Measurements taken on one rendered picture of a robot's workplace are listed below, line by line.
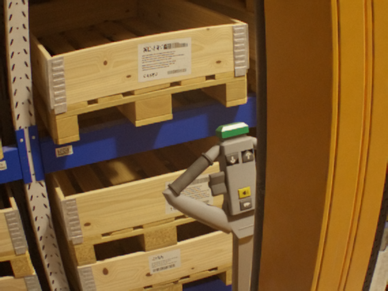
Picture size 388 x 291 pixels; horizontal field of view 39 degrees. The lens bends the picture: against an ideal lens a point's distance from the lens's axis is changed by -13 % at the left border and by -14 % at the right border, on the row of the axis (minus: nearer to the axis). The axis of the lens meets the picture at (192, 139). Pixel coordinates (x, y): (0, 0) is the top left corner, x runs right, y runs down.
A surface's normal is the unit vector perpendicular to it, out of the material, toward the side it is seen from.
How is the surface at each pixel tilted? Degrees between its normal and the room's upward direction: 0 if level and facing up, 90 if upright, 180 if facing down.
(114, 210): 90
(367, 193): 90
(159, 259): 90
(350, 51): 90
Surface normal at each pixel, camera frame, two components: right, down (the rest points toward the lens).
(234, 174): 0.40, 0.11
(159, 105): 0.43, 0.36
